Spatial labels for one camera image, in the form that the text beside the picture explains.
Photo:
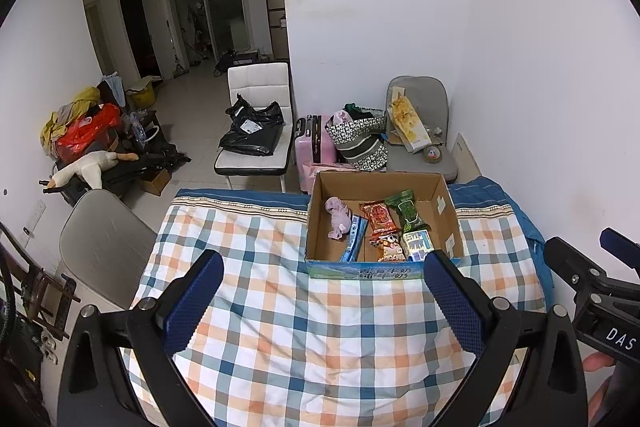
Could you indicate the pink plush toy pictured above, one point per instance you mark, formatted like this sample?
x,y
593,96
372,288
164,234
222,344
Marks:
x,y
339,217

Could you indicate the grey chair with cushion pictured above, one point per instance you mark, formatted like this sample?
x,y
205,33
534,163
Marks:
x,y
425,94

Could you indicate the white goose plush toy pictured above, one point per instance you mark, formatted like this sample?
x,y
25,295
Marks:
x,y
90,167

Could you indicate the small red white snack packet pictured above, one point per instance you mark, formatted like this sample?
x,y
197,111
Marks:
x,y
390,248

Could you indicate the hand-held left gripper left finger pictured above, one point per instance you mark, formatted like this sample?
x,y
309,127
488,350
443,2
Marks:
x,y
192,302

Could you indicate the white and blue carton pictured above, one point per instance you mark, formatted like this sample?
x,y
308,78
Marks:
x,y
417,244

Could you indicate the yellow bin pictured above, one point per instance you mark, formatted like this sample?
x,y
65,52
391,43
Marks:
x,y
142,94

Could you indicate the white padded chair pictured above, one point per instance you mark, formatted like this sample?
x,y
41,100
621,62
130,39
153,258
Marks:
x,y
257,79

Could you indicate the small brown cardboard box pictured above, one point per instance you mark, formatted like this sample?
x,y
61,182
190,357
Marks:
x,y
157,181

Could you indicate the yellow cloth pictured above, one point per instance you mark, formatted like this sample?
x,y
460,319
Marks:
x,y
85,96

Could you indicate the tape roll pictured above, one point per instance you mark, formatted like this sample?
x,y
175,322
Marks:
x,y
433,155

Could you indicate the patterned tote bag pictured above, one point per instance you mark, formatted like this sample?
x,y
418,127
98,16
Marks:
x,y
360,142

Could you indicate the pink suitcase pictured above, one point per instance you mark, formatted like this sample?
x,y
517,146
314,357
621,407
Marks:
x,y
320,147

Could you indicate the black plastic bag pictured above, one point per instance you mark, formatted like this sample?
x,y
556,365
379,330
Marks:
x,y
250,137

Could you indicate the dark green cloth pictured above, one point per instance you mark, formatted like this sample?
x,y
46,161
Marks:
x,y
360,111

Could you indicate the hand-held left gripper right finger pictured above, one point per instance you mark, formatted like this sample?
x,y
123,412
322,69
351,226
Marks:
x,y
452,302

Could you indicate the glass sliding door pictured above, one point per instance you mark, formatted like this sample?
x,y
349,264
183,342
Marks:
x,y
220,7

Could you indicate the light blue cloth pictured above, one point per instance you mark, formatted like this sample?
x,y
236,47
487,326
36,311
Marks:
x,y
116,87

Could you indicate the white board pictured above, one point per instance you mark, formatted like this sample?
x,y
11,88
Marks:
x,y
465,157

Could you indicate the plaid blanket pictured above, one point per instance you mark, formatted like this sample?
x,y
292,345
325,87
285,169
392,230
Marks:
x,y
300,332

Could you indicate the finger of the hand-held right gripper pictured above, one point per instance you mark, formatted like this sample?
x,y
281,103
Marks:
x,y
622,247
570,264

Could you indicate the brown wooden folding rack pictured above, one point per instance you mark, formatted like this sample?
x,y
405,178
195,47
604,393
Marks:
x,y
42,292

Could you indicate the long blue packet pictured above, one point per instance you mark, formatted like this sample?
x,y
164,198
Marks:
x,y
355,237

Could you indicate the black equipment pile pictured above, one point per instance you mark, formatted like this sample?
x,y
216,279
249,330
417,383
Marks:
x,y
150,159

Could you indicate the green snack packet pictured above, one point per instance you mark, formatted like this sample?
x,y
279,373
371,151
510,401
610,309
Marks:
x,y
407,212

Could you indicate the person's right hand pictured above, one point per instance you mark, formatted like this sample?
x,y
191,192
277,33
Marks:
x,y
597,362

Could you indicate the yellow snack box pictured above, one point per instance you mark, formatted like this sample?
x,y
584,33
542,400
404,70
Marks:
x,y
407,122

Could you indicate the grey plastic chair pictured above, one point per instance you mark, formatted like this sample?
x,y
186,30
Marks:
x,y
105,237

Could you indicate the printed cardboard box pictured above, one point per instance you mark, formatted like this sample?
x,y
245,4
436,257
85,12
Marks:
x,y
435,192

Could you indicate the red plastic bag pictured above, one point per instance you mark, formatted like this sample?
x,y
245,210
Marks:
x,y
85,132

